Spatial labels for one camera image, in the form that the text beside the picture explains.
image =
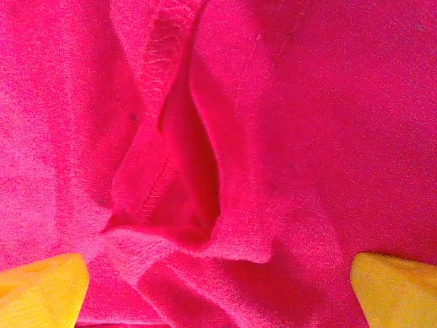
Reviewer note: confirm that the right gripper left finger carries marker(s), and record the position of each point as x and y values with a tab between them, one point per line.
37	294

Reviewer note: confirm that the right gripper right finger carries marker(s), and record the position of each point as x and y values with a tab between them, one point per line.
399	294

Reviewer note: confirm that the red t-shirt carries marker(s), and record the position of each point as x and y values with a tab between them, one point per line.
273	136

